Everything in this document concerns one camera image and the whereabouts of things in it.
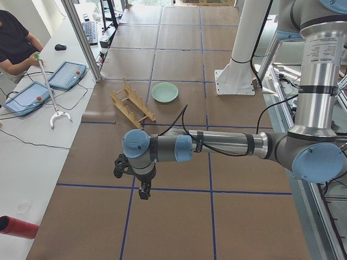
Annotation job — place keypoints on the far blue teach pendant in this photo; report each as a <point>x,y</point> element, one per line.
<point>67,75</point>

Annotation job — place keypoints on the person in black shirt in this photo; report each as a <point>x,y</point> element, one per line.
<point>18,45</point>

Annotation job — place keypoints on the blue teach pendant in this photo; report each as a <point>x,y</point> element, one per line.
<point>28,99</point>
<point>67,75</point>

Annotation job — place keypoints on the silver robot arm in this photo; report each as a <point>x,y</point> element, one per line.
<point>308,149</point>

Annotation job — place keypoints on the light green plate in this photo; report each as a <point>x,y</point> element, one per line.
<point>164,92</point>

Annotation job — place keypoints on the red cylinder bottle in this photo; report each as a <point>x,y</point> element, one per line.
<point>18,228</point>

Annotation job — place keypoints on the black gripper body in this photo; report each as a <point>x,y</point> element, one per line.
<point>145,179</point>

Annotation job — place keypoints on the wooden plate rack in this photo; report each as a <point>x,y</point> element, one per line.
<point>122,98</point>

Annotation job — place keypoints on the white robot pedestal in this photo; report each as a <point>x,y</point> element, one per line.
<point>236,77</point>

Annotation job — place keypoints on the near blue teach pendant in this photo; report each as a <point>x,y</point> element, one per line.
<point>28,99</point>

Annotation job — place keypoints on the white claw grabber stick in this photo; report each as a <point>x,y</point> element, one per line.
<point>57,113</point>

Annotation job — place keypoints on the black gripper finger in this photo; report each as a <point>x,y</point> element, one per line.
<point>144,191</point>

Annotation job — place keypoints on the black computer mouse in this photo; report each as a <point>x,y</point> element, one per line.
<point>60,47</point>

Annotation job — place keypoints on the aluminium frame post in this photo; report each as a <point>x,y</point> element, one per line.
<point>77,27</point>

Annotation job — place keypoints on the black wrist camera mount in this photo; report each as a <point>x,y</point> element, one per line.
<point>122,166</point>

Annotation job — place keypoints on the black keyboard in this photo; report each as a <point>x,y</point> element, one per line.
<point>90,30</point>

